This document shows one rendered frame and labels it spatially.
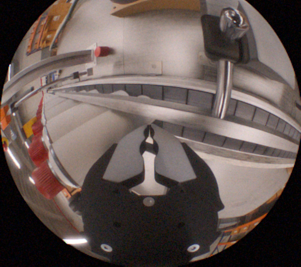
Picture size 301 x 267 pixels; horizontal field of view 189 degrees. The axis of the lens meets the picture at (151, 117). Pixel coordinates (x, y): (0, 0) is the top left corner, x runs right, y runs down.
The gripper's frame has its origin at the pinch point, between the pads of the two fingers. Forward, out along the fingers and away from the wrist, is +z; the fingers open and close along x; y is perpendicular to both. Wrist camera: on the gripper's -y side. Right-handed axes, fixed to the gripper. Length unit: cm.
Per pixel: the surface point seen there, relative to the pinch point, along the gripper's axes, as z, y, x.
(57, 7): 58, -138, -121
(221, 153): -2.7, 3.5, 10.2
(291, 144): -11.7, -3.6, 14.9
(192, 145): -0.2, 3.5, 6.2
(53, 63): 10.0, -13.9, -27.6
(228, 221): -51, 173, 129
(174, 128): 4.0, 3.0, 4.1
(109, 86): 11.3, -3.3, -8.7
